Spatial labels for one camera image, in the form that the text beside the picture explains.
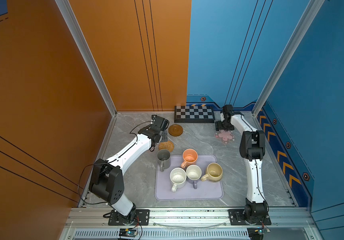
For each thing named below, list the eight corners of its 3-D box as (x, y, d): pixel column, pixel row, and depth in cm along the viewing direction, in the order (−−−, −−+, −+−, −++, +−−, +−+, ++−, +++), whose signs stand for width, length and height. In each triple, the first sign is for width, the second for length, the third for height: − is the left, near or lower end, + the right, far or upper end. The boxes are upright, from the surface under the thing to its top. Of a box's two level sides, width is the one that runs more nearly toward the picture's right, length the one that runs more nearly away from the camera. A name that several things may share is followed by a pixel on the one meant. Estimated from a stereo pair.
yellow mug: (201, 183, 84) (202, 179, 79) (199, 167, 90) (201, 162, 85) (221, 183, 84) (224, 179, 79) (218, 167, 90) (221, 162, 85)
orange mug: (180, 171, 90) (181, 165, 83) (180, 156, 97) (180, 148, 89) (197, 171, 90) (198, 165, 83) (195, 156, 97) (197, 148, 89)
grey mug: (158, 173, 89) (156, 165, 80) (159, 158, 96) (157, 149, 87) (170, 173, 89) (169, 165, 80) (170, 158, 96) (170, 149, 87)
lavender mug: (186, 189, 83) (187, 185, 77) (186, 170, 90) (186, 164, 84) (201, 189, 83) (203, 185, 77) (199, 170, 90) (201, 164, 84)
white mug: (169, 194, 81) (169, 189, 75) (170, 173, 89) (169, 167, 82) (186, 194, 81) (187, 189, 75) (185, 173, 89) (186, 167, 82)
